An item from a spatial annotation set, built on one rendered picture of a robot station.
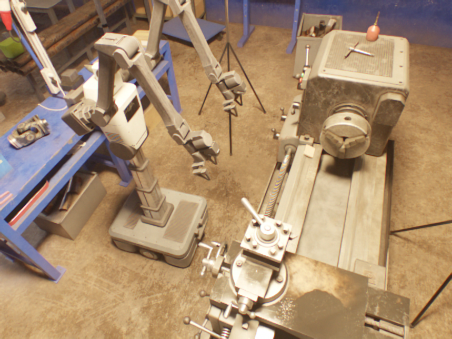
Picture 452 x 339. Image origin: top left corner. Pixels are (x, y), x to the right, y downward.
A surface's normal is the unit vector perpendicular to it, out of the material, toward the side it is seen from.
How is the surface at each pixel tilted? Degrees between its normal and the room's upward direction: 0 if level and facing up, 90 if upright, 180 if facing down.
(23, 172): 0
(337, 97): 90
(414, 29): 90
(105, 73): 91
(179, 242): 0
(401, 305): 0
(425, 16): 90
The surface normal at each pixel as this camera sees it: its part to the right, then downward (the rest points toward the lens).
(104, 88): -0.26, 0.74
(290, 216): -0.07, -0.67
